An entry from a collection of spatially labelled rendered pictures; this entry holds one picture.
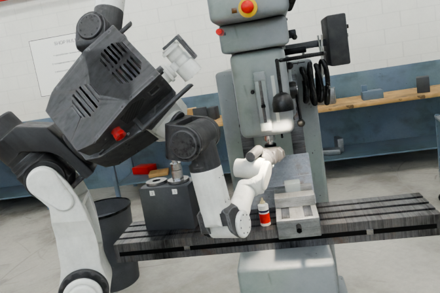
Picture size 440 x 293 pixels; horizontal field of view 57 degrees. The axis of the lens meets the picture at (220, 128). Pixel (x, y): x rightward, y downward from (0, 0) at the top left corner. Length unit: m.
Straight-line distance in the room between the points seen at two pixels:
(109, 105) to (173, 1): 4.99
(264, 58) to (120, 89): 0.62
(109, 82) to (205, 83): 4.84
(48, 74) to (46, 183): 5.53
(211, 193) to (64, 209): 0.40
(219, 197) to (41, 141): 0.51
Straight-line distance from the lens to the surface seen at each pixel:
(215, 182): 1.12
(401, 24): 6.01
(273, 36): 1.44
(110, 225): 3.24
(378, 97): 5.29
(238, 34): 1.45
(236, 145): 1.99
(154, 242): 1.68
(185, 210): 1.69
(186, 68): 1.21
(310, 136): 1.98
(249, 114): 1.49
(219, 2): 1.37
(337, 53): 1.78
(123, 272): 3.43
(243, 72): 1.48
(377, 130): 6.02
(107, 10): 1.33
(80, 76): 1.11
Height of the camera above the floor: 1.60
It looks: 9 degrees down
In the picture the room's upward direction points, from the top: 9 degrees counter-clockwise
